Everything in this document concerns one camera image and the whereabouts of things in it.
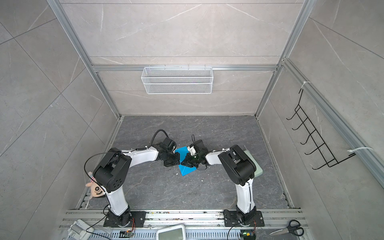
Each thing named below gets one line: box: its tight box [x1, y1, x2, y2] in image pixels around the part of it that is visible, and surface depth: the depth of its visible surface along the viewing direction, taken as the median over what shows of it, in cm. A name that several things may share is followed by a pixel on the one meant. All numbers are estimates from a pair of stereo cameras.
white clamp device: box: [67, 219, 94, 240], surface depth 70 cm
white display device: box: [156, 224, 186, 240], surface depth 67 cm
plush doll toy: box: [85, 171, 105, 200], surface depth 77 cm
